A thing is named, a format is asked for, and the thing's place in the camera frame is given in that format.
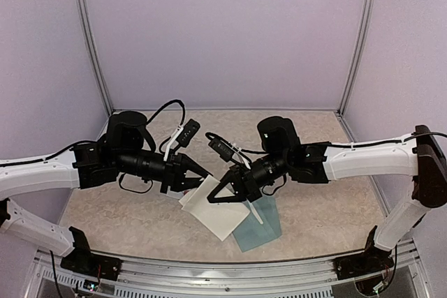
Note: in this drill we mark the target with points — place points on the beige ornate letter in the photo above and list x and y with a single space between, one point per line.
219 218

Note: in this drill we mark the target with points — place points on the white sticker sheet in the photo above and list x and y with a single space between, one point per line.
177 195

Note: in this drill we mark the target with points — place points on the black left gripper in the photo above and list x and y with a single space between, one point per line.
174 173

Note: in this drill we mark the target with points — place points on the left aluminium frame post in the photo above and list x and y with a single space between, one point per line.
93 56

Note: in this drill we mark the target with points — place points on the right aluminium frame post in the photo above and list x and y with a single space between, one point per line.
367 8

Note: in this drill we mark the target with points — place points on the teal paper envelope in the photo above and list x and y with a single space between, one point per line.
250 233

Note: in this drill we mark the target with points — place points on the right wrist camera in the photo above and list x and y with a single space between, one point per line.
224 151

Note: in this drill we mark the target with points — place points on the aluminium front rail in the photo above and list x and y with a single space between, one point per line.
308 277

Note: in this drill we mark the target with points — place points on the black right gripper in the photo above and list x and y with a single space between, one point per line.
246 184

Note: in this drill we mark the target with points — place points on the beige lined letter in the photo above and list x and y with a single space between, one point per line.
255 213

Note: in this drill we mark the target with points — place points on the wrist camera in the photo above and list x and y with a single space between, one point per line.
189 130
224 151

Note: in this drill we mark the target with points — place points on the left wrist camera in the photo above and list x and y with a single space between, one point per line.
189 130

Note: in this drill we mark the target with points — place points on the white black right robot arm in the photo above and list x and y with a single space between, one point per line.
417 155

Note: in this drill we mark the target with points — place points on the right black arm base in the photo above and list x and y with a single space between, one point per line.
357 265

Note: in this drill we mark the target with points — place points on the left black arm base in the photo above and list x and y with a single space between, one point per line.
94 265

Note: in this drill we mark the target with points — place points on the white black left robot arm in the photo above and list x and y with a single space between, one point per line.
126 148

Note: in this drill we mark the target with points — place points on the aluminium frame post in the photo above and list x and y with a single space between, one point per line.
93 56
367 8

